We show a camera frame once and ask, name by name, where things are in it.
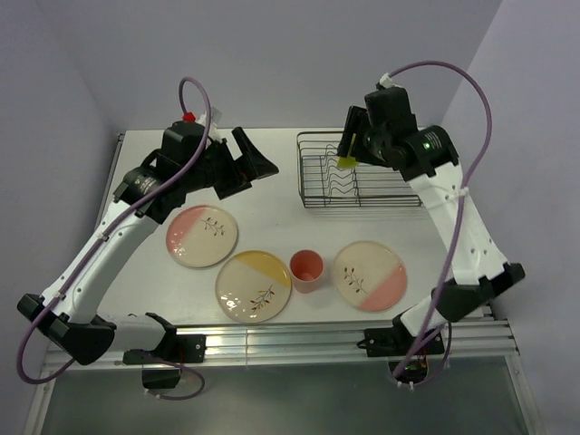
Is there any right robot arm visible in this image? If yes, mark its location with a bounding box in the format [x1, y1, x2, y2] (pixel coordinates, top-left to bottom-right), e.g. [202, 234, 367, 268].
[338, 86, 526, 353]

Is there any pink cup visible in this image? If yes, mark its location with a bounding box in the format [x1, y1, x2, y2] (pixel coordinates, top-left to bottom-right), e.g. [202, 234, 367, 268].
[289, 249, 324, 294]

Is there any yellow cream plate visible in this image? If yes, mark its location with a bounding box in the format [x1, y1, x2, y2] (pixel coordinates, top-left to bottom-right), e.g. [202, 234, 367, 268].
[215, 250, 293, 324]

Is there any aluminium table rail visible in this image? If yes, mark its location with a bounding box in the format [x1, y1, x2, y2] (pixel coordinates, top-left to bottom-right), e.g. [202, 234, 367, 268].
[43, 316, 520, 371]

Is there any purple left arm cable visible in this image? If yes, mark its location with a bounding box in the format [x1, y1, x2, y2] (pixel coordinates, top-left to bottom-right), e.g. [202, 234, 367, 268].
[16, 76, 214, 385]

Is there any wire dish rack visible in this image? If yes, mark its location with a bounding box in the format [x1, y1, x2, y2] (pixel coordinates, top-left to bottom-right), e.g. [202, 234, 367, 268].
[296, 130, 422, 208]

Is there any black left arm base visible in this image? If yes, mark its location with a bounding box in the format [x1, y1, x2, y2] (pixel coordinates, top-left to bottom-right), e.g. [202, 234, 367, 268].
[122, 334, 207, 365]

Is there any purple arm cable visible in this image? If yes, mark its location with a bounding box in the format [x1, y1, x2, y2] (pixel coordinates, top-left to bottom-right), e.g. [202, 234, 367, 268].
[16, 76, 214, 385]
[384, 61, 493, 386]

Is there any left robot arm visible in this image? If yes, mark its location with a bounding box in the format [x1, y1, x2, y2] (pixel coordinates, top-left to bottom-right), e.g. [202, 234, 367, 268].
[17, 121, 279, 365]

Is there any green ceramic bowl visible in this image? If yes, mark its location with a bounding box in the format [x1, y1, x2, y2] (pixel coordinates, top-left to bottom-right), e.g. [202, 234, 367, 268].
[336, 132, 358, 169]

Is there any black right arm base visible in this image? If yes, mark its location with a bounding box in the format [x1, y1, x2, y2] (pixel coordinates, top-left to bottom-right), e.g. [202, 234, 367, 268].
[356, 327, 445, 358]

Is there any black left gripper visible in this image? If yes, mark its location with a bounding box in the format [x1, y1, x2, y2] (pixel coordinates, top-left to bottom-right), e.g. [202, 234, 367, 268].
[182, 128, 277, 200]

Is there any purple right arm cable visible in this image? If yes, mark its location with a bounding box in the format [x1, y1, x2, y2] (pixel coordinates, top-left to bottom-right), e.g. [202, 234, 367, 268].
[384, 61, 493, 386]

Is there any pink cream plate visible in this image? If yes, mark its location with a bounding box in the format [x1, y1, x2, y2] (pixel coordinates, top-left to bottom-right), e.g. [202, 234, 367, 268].
[166, 205, 238, 268]
[330, 241, 408, 313]

